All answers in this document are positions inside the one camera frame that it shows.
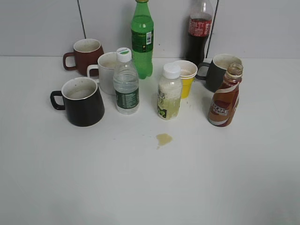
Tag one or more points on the brown coffee bottle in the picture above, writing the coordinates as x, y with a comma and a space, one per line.
226, 98

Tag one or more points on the dark grey ceramic mug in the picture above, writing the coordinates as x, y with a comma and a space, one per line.
216, 70

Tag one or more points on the white ceramic mug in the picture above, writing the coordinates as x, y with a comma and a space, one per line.
105, 64

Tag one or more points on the black ceramic mug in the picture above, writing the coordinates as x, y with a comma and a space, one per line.
81, 99

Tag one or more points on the green soda bottle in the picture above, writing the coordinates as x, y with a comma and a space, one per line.
142, 36

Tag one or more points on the cola bottle red label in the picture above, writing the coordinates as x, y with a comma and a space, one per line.
199, 27

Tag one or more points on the red ceramic mug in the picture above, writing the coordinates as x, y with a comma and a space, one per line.
85, 52

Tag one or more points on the clear water bottle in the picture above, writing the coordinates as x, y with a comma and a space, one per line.
126, 82

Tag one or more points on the white-capped juice bottle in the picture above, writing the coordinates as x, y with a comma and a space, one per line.
169, 91

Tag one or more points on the yellow paper cup stack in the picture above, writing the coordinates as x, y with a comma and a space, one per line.
188, 70

